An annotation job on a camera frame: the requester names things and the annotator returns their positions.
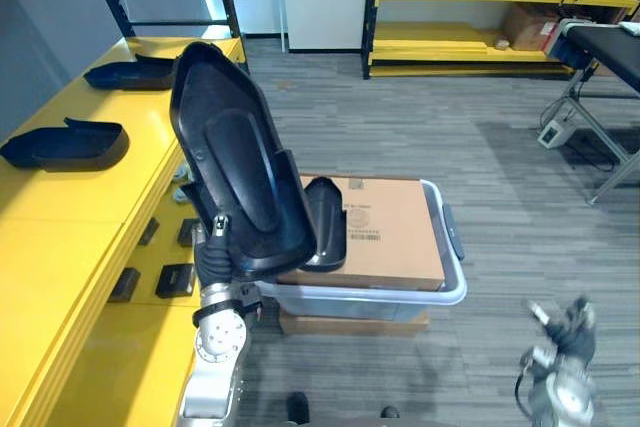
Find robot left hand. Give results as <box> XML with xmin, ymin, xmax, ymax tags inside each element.
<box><xmin>191</xmin><ymin>214</ymin><xmax>237</xmax><ymax>292</ymax></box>

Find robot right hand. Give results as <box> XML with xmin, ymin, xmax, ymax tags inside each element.
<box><xmin>522</xmin><ymin>295</ymin><xmax>599</xmax><ymax>364</ymax></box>

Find black plastic housing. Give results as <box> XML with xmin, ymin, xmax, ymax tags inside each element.
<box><xmin>83</xmin><ymin>52</ymin><xmax>179</xmax><ymax>92</ymax></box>
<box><xmin>169</xmin><ymin>41</ymin><xmax>318</xmax><ymax>280</ymax></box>
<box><xmin>301</xmin><ymin>176</ymin><xmax>349</xmax><ymax>273</ymax></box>
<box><xmin>0</xmin><ymin>117</ymin><xmax>131</xmax><ymax>172</ymax></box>

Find long yellow shelf unit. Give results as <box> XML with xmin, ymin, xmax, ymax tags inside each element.
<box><xmin>0</xmin><ymin>36</ymin><xmax>247</xmax><ymax>427</ymax></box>

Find small black box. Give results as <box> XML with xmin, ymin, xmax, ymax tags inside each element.
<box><xmin>106</xmin><ymin>267</ymin><xmax>142</xmax><ymax>304</ymax></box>
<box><xmin>175</xmin><ymin>218</ymin><xmax>200</xmax><ymax>248</ymax></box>
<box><xmin>154</xmin><ymin>263</ymin><xmax>196</xmax><ymax>298</ymax></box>
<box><xmin>136</xmin><ymin>217</ymin><xmax>161</xmax><ymax>247</ymax></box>

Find grey-blue crumpled item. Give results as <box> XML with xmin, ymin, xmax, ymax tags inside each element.
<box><xmin>170</xmin><ymin>162</ymin><xmax>196</xmax><ymax>204</ymax></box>

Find flat cardboard under bin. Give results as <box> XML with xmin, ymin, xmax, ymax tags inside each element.
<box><xmin>278</xmin><ymin>307</ymin><xmax>431</xmax><ymax>339</ymax></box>

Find grey plastic storage bin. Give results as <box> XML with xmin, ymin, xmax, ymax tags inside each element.
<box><xmin>256</xmin><ymin>178</ymin><xmax>468</xmax><ymax>322</ymax></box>

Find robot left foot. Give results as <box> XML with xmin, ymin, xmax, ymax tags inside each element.
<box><xmin>286</xmin><ymin>391</ymin><xmax>311</xmax><ymax>425</ymax></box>

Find brown cardboard box with label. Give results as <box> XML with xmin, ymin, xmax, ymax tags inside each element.
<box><xmin>276</xmin><ymin>174</ymin><xmax>447</xmax><ymax>293</ymax></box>

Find white power box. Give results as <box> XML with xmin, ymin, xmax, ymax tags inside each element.
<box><xmin>536</xmin><ymin>120</ymin><xmax>577</xmax><ymax>150</ymax></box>

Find black top table metal legs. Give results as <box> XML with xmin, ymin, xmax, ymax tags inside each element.
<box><xmin>543</xmin><ymin>16</ymin><xmax>640</xmax><ymax>207</ymax></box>

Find brown cardboard box red label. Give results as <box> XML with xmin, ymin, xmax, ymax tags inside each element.
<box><xmin>501</xmin><ymin>2</ymin><xmax>562</xmax><ymax>52</ymax></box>

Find yellow shelving rack black posts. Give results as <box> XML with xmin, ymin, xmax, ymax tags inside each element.
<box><xmin>361</xmin><ymin>0</ymin><xmax>640</xmax><ymax>81</ymax></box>

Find black floor cable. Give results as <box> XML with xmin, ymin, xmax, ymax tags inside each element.
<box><xmin>537</xmin><ymin>60</ymin><xmax>601</xmax><ymax>129</ymax></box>

